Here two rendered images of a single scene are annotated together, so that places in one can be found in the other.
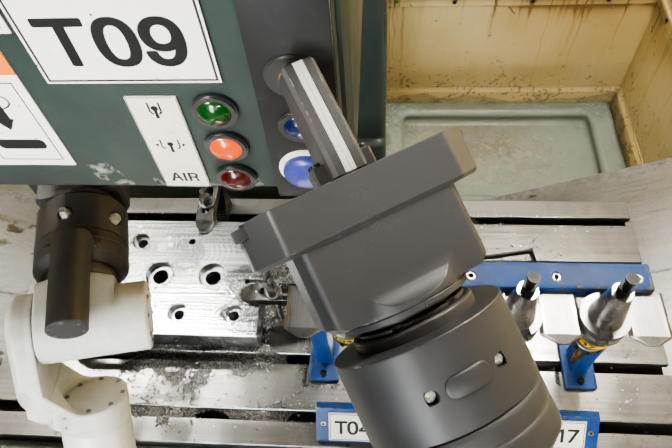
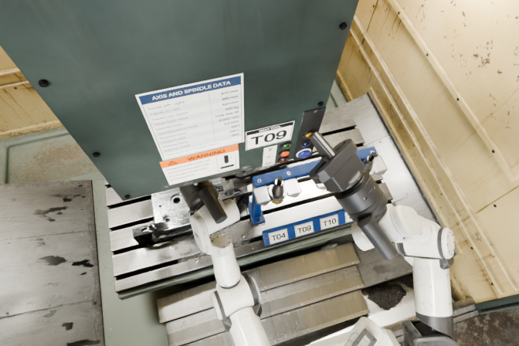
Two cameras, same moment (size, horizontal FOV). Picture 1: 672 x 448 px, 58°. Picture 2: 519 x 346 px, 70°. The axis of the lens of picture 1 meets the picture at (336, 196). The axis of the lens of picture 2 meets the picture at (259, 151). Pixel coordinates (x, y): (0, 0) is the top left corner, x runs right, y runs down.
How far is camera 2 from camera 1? 0.53 m
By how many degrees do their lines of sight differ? 15
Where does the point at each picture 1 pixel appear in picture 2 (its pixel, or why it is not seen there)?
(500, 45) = not seen: hidden behind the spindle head
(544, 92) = not seen: hidden behind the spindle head
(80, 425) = (223, 252)
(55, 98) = (244, 153)
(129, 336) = (234, 217)
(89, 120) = (250, 155)
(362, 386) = (349, 201)
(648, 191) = (359, 110)
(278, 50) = (307, 130)
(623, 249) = (357, 138)
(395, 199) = (346, 159)
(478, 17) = not seen: hidden behind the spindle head
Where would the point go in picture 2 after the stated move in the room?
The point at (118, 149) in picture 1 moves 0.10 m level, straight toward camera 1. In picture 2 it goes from (253, 161) to (290, 187)
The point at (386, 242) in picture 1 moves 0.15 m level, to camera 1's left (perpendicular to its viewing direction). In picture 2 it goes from (346, 169) to (279, 196)
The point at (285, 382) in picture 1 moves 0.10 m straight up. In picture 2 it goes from (243, 228) to (243, 220)
